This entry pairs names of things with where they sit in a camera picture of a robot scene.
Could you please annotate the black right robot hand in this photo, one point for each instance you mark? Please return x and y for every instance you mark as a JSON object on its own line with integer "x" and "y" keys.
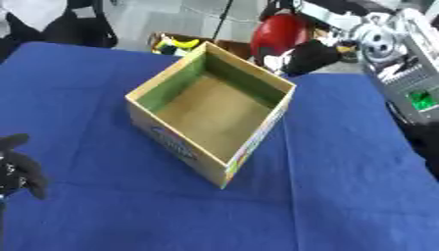
{"x": 311, "y": 55}

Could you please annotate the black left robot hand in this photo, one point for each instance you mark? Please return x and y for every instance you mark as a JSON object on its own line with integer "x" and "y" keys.
{"x": 23, "y": 168}

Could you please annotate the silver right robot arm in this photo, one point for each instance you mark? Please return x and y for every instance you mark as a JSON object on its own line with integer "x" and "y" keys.
{"x": 403, "y": 70}

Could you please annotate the brown cardboard toy box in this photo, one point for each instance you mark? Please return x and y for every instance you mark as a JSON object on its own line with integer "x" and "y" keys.
{"x": 228, "y": 47}

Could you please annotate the tan cardboard box green inside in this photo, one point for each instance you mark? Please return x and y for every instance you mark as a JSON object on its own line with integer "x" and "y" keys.
{"x": 214, "y": 108}

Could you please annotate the small white toy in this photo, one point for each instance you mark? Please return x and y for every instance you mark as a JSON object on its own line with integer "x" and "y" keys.
{"x": 276, "y": 63}

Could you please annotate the red round bag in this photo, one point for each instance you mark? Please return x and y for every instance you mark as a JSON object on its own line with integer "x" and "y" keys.
{"x": 280, "y": 34}

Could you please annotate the black tripod leg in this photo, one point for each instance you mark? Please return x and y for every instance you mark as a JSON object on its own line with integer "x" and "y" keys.
{"x": 223, "y": 19}

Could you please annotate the yellow toy banana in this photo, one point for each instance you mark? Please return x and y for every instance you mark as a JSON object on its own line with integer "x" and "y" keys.
{"x": 186, "y": 43}

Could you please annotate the black chair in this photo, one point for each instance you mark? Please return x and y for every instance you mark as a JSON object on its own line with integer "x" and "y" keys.
{"x": 68, "y": 27}

